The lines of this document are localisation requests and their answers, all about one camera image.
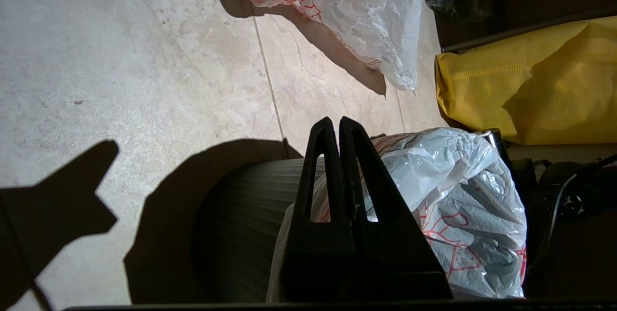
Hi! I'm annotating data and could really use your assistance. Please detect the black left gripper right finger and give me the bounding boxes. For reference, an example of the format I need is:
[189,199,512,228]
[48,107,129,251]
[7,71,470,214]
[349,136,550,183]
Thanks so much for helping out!
[340,116,453,302]

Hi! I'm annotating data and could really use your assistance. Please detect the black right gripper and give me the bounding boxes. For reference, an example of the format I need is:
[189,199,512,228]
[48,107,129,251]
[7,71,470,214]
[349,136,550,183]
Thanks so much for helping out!
[523,154,617,298]

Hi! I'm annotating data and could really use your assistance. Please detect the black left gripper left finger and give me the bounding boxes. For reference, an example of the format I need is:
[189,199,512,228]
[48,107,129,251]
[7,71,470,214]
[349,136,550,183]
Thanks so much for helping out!
[280,117,360,302]

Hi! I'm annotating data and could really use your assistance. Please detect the new white plastic bag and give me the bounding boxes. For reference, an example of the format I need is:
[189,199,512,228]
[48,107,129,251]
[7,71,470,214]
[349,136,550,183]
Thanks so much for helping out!
[267,128,528,300]

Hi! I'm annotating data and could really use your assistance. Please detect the used red-printed trash bag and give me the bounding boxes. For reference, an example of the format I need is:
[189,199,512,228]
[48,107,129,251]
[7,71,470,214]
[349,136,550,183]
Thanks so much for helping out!
[229,0,425,94]

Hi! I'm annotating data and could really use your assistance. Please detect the black round trash bin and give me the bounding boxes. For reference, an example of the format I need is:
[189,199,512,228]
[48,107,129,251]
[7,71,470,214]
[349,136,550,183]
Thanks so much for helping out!
[193,157,338,303]

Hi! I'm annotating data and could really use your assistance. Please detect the yellow shopping bag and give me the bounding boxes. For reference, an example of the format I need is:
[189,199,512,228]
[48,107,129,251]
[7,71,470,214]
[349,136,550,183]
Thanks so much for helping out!
[435,16,617,147]

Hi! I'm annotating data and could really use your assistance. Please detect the black metal table leg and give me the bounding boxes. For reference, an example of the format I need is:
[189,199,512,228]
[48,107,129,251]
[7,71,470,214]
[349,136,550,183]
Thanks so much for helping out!
[443,6,617,54]

